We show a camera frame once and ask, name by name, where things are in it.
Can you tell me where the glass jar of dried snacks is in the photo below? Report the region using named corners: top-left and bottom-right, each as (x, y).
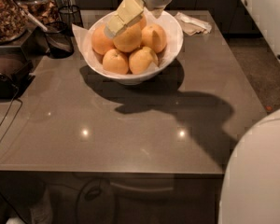
top-left (0, 0), bottom-right (27, 44)

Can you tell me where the orange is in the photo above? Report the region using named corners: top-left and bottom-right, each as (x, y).
top-left (139, 15), bottom-right (147, 30)
top-left (91, 24), bottom-right (115, 55)
top-left (103, 49), bottom-right (129, 75)
top-left (129, 47), bottom-right (159, 75)
top-left (142, 23), bottom-right (167, 53)
top-left (113, 24), bottom-right (142, 52)

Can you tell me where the folded paper napkin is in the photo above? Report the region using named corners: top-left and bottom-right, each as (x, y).
top-left (175, 12), bottom-right (212, 35)

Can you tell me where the black power cable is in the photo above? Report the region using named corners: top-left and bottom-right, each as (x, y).
top-left (0, 82), bottom-right (24, 159)

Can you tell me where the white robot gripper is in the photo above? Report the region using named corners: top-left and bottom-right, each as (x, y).
top-left (105, 0), bottom-right (172, 38)

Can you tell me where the white ceramic bowl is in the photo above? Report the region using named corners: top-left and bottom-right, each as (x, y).
top-left (78, 10), bottom-right (183, 85)

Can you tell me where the black wire cup holder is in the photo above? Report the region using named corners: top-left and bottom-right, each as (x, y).
top-left (59, 5), bottom-right (83, 29)

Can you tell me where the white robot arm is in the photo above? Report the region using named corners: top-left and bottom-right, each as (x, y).
top-left (102, 32), bottom-right (266, 224)

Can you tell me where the white paper bowl liner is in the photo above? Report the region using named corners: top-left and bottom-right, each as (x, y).
top-left (72, 24), bottom-right (91, 59)

